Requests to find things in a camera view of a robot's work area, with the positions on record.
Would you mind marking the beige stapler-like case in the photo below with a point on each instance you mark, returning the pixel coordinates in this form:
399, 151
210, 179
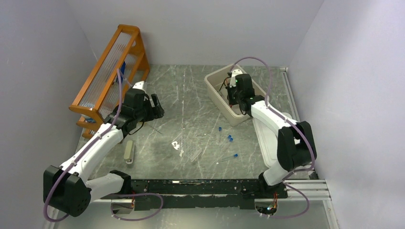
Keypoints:
129, 152

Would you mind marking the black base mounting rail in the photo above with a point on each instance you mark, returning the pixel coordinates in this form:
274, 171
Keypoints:
201, 193

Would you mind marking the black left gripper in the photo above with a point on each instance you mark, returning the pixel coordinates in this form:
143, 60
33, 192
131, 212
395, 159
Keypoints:
155, 112

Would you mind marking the orange wooden test tube rack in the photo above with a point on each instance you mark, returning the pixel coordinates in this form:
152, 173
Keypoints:
99, 95

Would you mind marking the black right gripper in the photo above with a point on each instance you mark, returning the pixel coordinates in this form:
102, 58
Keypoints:
231, 101

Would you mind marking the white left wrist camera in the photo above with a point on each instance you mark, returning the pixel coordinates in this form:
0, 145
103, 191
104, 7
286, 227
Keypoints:
141, 85

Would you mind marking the blue capped clear tube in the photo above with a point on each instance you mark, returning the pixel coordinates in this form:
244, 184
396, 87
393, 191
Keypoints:
229, 157

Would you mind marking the white plastic bin lid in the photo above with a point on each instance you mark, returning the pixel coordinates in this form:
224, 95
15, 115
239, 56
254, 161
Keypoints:
262, 139

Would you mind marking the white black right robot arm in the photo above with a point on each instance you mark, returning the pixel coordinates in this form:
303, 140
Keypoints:
275, 176

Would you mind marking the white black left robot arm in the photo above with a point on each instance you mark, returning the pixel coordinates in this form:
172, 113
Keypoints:
68, 188

